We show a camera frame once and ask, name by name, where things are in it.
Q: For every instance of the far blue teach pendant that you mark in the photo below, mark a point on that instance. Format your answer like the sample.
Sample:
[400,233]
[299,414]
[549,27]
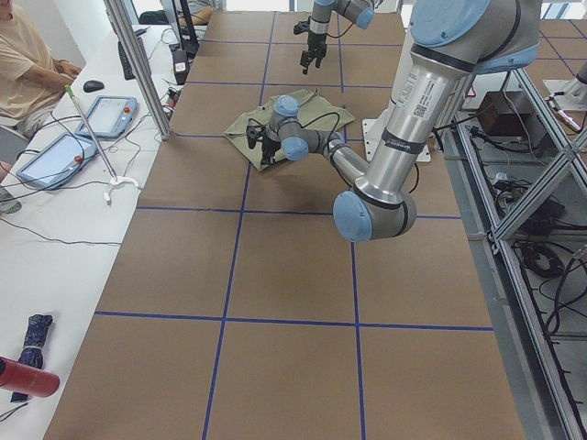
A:
[110,116]

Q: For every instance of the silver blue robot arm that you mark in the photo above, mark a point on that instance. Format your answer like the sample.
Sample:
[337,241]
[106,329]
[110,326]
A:
[451,40]
[316,26]

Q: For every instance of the aluminium frame post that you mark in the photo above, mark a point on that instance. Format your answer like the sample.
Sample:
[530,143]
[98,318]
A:
[121,23]

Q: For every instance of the black keyboard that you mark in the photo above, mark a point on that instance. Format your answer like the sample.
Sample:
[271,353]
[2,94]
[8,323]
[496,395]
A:
[127,69]

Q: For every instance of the dark blue folded umbrella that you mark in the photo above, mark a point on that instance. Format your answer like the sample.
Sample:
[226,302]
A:
[34,341]

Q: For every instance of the olive green long-sleeve shirt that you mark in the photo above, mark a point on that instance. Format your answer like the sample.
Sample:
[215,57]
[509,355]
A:
[316,112]

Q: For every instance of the seated person beige shirt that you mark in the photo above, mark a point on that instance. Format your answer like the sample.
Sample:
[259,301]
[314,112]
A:
[32,81]

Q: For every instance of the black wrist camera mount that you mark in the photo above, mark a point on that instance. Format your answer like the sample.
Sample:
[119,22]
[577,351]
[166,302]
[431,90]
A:
[254,134]
[302,27]

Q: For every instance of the black box under rack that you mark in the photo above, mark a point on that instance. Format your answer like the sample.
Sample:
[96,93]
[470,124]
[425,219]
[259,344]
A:
[502,113]

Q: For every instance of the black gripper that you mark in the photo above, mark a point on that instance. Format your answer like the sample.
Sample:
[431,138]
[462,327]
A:
[315,40]
[268,146]

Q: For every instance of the blue teach pendant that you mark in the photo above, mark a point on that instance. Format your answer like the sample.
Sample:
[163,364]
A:
[110,116]
[56,164]

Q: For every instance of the near blue teach pendant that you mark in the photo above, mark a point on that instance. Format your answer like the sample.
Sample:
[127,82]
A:
[56,164]

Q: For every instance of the red water bottle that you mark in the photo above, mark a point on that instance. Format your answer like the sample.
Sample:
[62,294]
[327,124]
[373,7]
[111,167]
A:
[27,380]

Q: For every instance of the aluminium frame side rack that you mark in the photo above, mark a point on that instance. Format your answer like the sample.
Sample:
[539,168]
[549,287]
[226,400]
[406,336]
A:
[524,204]

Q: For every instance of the black computer mouse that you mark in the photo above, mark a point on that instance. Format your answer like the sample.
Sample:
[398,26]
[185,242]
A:
[93,86]

